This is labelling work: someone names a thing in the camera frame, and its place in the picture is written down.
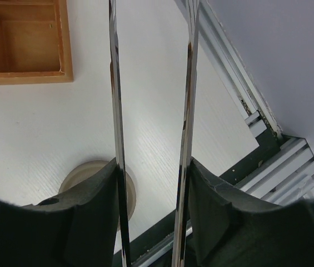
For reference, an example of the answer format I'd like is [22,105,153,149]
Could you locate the right aluminium frame post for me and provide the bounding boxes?
[199,1,282,139]

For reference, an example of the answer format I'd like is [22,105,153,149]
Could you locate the wooden compartment tray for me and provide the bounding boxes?
[0,1,73,85]

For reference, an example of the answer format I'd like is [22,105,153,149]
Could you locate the beige lunch box lid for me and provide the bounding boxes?
[58,160,137,220]

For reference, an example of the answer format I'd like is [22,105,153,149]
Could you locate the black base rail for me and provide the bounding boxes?
[130,129,280,261]

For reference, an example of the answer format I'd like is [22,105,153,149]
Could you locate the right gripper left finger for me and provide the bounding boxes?
[0,160,119,266]

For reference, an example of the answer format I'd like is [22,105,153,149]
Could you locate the metal tongs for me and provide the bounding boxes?
[109,1,200,266]

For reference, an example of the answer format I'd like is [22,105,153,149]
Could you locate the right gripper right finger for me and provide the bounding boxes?
[189,160,314,266]

